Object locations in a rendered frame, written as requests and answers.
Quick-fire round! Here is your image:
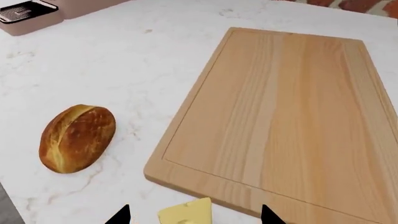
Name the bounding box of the wooden cutting board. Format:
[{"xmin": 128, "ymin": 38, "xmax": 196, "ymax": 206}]
[{"xmin": 143, "ymin": 26, "xmax": 398, "ymax": 224}]

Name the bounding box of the pink toaster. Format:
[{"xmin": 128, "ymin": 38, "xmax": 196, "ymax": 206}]
[{"xmin": 0, "ymin": 0, "xmax": 65, "ymax": 37}]

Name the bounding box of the yellow cheese wedge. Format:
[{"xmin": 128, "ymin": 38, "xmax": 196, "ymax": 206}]
[{"xmin": 157, "ymin": 197, "xmax": 213, "ymax": 224}]

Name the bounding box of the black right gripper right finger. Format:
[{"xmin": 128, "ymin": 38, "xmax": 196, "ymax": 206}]
[{"xmin": 261, "ymin": 203, "xmax": 287, "ymax": 224}]

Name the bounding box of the pink appliance box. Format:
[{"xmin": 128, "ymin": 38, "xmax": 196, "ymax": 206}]
[{"xmin": 57, "ymin": 0, "xmax": 131, "ymax": 19}]

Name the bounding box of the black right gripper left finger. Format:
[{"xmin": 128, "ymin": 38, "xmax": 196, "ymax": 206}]
[{"xmin": 104, "ymin": 203, "xmax": 131, "ymax": 224}]

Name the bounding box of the brown crusty bread loaf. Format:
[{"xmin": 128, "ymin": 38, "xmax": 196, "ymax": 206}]
[{"xmin": 38, "ymin": 104, "xmax": 117, "ymax": 175}]

